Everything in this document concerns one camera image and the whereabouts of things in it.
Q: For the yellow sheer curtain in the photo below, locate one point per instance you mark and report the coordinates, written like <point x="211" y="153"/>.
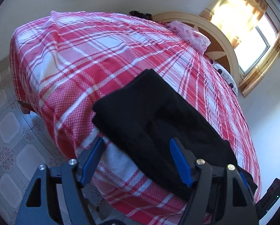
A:
<point x="264" y="70"/>
<point x="236" y="9"/>

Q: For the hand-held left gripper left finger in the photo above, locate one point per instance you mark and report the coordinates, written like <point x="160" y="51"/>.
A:
<point x="92" y="157"/>

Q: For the cream wooden headboard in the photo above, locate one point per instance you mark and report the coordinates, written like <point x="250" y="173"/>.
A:
<point x="224" y="39"/>

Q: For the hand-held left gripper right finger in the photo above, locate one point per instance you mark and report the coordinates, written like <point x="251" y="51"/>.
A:
<point x="179" y="161"/>

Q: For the pink floral pillow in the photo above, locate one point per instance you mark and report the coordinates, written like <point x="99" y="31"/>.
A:
<point x="191" y="35"/>

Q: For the black pants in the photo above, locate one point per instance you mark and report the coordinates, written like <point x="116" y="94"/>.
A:
<point x="142" y="112"/>

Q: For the red plaid bedspread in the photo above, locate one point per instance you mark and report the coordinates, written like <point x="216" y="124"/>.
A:
<point x="107" y="51"/>

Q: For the white patterned pillow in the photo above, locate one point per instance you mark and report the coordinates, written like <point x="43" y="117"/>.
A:
<point x="226" y="77"/>

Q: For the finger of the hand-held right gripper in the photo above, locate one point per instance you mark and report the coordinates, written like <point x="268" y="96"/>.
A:
<point x="244" y="181"/>

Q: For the wooden bed leg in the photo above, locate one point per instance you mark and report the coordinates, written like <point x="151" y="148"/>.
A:
<point x="24" y="107"/>

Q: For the black bag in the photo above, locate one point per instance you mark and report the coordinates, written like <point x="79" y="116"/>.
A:
<point x="140" y="14"/>

